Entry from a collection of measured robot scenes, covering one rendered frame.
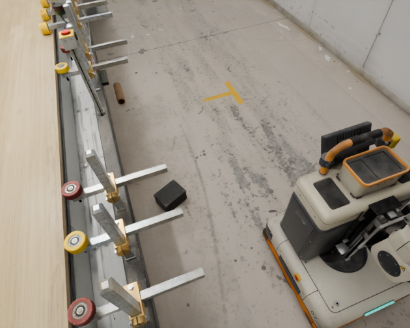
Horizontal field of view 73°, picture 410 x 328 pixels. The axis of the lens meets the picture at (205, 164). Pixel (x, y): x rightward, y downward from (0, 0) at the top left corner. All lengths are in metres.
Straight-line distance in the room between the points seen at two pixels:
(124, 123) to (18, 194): 1.65
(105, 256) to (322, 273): 1.14
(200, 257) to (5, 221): 1.17
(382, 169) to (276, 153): 1.26
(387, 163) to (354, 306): 0.76
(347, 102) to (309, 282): 1.99
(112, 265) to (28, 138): 0.76
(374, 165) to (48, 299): 1.34
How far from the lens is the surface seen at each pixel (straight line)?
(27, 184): 1.43
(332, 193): 1.34
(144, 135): 2.69
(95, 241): 1.19
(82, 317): 1.07
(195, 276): 1.09
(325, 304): 1.70
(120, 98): 3.05
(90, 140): 1.89
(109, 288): 0.80
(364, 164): 1.36
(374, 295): 1.81
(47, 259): 1.19
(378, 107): 3.24
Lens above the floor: 1.87
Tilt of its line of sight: 52 degrees down
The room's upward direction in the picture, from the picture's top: 4 degrees counter-clockwise
